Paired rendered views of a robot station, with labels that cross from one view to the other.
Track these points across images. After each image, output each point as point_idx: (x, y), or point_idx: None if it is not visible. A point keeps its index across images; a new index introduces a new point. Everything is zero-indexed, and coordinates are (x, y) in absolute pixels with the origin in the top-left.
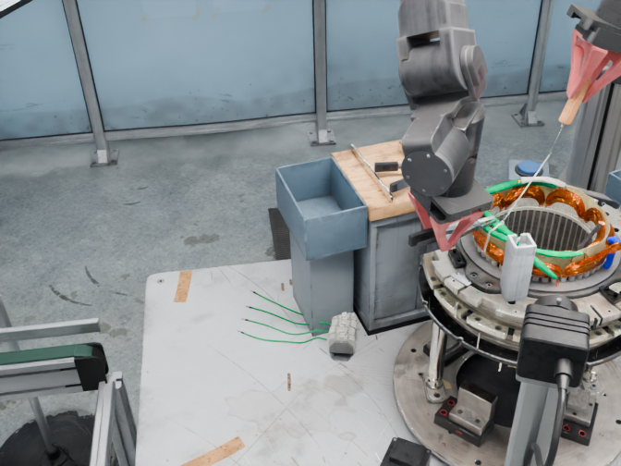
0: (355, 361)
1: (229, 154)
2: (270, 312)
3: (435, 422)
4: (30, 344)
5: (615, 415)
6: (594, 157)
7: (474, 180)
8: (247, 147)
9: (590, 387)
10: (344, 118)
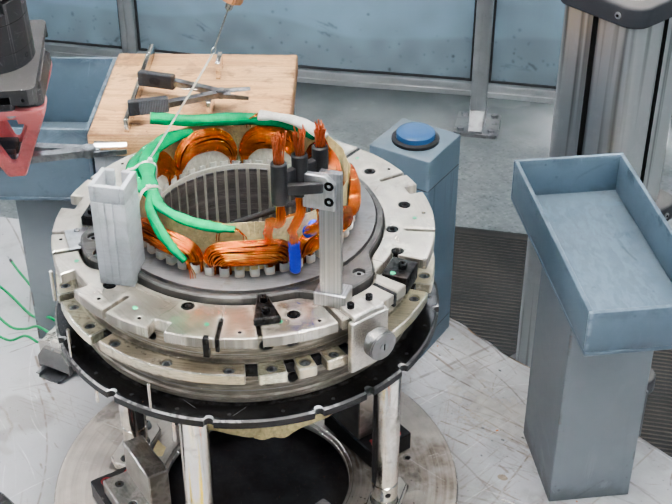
0: (69, 386)
1: (320, 122)
2: (10, 291)
3: (93, 494)
4: None
5: None
6: (578, 150)
7: (36, 60)
8: (352, 116)
9: None
10: (516, 98)
